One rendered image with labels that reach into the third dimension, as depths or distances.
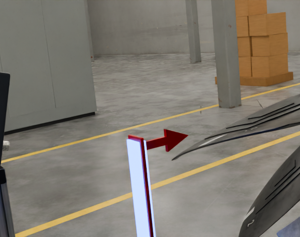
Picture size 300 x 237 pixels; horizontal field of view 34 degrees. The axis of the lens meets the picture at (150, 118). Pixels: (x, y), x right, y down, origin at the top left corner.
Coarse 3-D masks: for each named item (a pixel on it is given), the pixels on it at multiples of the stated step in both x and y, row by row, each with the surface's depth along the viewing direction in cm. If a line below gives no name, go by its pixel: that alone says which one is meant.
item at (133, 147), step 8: (128, 144) 49; (136, 144) 48; (128, 152) 49; (136, 152) 48; (136, 160) 48; (136, 168) 49; (136, 176) 49; (136, 184) 49; (136, 192) 50; (144, 192) 49; (136, 200) 50; (144, 200) 49; (136, 208) 50; (144, 208) 49; (136, 216) 51; (144, 216) 49; (136, 224) 51; (144, 224) 49; (144, 232) 50
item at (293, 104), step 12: (264, 108) 68; (276, 108) 62; (288, 108) 60; (240, 120) 64; (252, 120) 59; (264, 120) 57; (276, 120) 55; (288, 120) 52; (216, 132) 65; (228, 132) 58; (252, 132) 49; (264, 132) 47; (180, 156) 62
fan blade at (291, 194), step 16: (288, 160) 88; (272, 176) 93; (288, 176) 83; (272, 192) 85; (288, 192) 80; (256, 208) 87; (272, 208) 81; (288, 208) 77; (256, 224) 82; (272, 224) 77
